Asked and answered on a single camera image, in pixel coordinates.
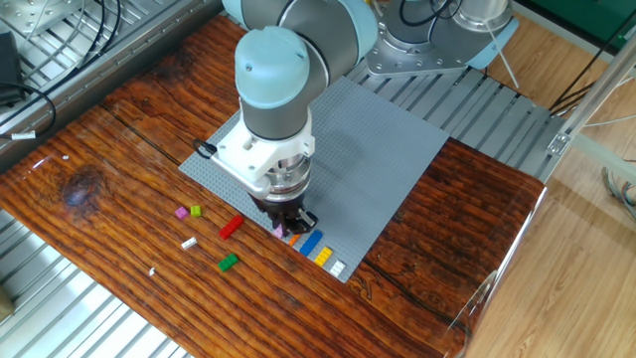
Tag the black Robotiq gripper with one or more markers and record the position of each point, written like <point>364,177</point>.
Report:
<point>278,209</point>

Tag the thin orange Lego brick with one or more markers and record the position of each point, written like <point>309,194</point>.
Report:
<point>294,239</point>

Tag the pink rectangular Lego brick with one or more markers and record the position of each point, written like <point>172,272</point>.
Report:
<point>277,232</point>

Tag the long blue Lego brick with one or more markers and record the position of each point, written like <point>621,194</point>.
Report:
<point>311,243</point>

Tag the yellow Lego brick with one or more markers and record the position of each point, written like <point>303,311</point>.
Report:
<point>323,256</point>

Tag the wide white Lego brick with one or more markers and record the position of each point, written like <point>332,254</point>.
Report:
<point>337,268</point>

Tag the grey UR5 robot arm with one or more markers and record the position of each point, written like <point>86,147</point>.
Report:
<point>278,69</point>

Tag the long red Lego brick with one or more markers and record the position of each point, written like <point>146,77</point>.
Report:
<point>231,227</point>

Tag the green Lego brick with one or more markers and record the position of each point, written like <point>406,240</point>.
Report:
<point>228,262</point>

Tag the thin white Lego brick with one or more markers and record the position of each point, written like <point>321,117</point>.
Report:
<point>189,243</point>

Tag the grey Lego baseplate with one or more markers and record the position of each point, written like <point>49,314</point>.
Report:
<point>377,149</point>

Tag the small lime green brick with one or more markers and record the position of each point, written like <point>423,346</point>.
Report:
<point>196,211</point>

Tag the small pink square brick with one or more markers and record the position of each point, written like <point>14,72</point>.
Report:
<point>181,213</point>

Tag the white zip tie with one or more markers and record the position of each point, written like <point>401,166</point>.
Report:
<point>502,57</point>

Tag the black power adapter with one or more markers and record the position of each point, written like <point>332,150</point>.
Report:
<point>9,64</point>

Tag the silver perforated metal plate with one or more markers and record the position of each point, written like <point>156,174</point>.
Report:
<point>30,12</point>

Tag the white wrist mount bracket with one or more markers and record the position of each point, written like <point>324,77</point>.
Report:
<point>253,156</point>

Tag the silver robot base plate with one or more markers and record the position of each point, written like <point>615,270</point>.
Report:
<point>422,62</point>

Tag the silver frame corner bracket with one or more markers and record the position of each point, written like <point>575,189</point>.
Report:
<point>558,144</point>

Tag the aluminium frame beam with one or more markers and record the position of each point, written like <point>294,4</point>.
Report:
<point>596,94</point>
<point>606,154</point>

